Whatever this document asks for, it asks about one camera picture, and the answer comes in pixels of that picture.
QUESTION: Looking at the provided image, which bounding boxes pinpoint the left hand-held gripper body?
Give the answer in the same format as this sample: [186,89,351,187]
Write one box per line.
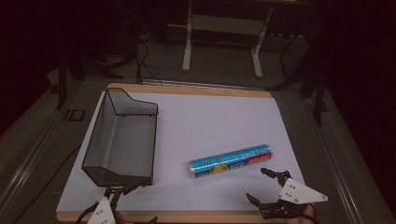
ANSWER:
[86,191,126,224]

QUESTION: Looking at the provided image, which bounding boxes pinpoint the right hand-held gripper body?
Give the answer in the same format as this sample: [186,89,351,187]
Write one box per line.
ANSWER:
[259,177,329,220]

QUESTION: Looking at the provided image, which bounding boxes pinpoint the black mesh basket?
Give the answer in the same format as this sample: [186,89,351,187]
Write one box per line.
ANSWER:
[80,87,160,189]

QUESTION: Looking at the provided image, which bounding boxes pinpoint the blue plastic wrap roll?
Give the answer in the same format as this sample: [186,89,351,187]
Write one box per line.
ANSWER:
[188,143,275,180]

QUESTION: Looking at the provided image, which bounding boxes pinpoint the person's right hand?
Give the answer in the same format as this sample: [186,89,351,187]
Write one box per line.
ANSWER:
[282,203,319,224]

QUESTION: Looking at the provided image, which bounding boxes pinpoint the white table mat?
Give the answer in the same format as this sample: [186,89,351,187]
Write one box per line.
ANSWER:
[55,91,306,214]

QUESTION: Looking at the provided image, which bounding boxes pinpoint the black metal stand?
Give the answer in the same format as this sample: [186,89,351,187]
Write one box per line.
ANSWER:
[55,36,125,110]
[265,18,331,128]

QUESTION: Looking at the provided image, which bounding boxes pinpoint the wooden table board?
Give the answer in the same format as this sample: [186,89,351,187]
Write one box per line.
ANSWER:
[55,82,281,224]

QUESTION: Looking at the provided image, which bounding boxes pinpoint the white metal stand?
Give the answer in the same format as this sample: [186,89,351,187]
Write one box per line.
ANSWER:
[181,0,276,79]

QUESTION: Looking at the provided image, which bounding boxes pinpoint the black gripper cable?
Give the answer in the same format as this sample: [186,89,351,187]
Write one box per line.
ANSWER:
[75,201,100,224]

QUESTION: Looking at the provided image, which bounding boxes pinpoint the aluminium floor rail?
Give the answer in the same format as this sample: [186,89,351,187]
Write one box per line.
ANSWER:
[300,96,368,224]
[0,105,68,216]

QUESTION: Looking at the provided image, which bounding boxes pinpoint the black rectangular floor bracket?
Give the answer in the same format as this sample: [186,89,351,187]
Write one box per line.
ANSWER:
[63,108,86,122]

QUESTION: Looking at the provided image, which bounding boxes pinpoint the black floor cables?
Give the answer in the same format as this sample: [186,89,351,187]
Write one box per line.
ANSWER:
[134,39,163,86]

